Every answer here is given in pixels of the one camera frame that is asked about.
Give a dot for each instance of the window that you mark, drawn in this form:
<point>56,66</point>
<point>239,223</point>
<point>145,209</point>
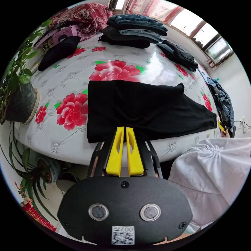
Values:
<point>207,37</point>
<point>118,4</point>

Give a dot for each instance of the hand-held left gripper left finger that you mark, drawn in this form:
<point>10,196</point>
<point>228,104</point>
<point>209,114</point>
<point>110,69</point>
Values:
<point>114,160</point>

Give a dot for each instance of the heap of blue jeans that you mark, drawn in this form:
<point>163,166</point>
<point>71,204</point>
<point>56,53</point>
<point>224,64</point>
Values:
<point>223,102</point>

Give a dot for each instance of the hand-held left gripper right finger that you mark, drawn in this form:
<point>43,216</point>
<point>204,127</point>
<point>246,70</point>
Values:
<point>135,162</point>

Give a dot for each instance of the person's body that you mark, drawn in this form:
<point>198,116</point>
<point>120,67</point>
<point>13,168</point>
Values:
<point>211,172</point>

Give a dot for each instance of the leafy plant in dark pot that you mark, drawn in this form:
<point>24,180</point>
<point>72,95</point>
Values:
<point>21,100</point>

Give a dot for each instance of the pile of clothes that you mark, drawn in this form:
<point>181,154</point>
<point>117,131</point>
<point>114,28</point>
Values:
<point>135,29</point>

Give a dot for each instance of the bed with red floral sheet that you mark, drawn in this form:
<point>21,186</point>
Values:
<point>121,56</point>

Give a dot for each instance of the long-leaved plant in pot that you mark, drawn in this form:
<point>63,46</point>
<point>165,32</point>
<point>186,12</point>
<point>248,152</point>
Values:
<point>33,176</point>

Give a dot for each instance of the folded dark grey garment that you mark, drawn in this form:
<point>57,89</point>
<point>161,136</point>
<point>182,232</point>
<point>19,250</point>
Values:
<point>180,54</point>

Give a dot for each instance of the pink carton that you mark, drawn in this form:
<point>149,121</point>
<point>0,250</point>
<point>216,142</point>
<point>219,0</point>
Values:
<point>62,35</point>

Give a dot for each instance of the person's right hand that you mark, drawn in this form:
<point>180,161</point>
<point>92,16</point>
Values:
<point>228,135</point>

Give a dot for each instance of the pink floral curtain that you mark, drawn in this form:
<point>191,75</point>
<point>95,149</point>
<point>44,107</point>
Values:
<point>156,9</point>

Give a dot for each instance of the black pants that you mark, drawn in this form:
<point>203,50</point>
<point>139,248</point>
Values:
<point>141,105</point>

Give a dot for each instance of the folded black garment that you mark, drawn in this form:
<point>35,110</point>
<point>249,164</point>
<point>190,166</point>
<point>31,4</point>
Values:
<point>58,52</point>

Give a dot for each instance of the red floral blanket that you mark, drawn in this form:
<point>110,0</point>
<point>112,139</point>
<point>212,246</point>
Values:
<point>88,17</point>

